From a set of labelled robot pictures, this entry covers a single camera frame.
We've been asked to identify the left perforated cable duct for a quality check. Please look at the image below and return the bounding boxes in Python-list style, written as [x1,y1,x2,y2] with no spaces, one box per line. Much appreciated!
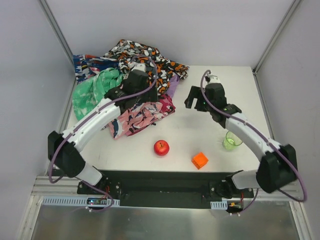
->
[42,196,120,208]

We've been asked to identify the orange plastic cube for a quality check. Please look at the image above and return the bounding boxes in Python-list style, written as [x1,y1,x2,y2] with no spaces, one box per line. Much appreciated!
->
[191,152,209,170]

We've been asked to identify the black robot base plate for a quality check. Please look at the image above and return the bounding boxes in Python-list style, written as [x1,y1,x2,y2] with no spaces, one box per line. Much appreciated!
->
[76,169,255,209]

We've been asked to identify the left aluminium frame post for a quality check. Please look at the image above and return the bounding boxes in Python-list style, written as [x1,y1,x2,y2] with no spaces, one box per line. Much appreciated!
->
[38,0,74,65]

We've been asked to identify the blue white patterned cloth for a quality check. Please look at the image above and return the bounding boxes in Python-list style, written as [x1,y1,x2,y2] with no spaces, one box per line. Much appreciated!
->
[72,54,119,83]

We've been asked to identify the light pink navy patterned cloth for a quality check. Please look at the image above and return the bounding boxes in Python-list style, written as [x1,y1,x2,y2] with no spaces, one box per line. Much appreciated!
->
[108,102,164,139]

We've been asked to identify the perforated cable duct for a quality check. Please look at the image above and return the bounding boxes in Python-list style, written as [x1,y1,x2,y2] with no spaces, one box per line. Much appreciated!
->
[42,196,120,208]
[210,200,228,211]

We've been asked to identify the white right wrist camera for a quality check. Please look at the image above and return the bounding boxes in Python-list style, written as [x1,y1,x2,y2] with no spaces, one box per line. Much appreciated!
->
[205,73,221,85]

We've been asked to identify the aluminium front rail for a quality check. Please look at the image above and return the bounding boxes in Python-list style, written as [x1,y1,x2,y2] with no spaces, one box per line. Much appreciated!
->
[31,176,303,202]

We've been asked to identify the red apple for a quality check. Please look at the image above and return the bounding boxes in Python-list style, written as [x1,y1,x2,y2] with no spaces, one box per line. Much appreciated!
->
[153,140,170,157]

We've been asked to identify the right aluminium frame post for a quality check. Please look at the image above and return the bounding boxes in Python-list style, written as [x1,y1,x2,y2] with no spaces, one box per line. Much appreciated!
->
[252,0,303,76]

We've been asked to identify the orange black camouflage cloth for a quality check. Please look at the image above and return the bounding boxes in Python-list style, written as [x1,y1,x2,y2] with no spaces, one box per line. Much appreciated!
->
[103,39,189,96]

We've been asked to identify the green transparent plastic cup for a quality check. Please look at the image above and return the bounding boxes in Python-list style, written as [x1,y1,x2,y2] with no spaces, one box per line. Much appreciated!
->
[222,131,243,151]

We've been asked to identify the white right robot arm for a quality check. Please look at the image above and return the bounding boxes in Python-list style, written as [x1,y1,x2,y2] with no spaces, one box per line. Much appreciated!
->
[184,83,298,194]

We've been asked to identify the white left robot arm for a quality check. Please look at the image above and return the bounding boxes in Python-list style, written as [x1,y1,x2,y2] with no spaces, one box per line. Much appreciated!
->
[47,67,158,186]

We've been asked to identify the magenta pink camouflage cloth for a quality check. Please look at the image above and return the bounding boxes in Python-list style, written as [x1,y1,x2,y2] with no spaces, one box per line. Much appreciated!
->
[156,93,176,121]

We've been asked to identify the aluminium frame post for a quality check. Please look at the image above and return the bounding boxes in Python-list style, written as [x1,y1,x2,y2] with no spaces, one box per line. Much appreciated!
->
[252,0,303,76]
[38,0,74,65]

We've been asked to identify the green white tie-dye cloth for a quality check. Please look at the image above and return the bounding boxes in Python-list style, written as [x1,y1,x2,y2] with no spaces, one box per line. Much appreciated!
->
[72,67,123,121]

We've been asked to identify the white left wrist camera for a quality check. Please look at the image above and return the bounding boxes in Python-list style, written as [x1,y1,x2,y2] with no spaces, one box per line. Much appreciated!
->
[128,62,147,73]

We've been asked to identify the purple cloth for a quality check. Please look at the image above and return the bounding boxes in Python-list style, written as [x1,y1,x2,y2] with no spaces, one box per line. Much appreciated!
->
[166,74,180,98]

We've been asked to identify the right perforated cable duct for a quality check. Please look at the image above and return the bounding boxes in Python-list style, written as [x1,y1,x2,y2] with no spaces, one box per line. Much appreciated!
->
[210,200,228,211]

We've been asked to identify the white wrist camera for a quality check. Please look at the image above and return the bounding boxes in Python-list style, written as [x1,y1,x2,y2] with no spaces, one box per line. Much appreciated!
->
[128,62,147,73]
[205,73,221,85]

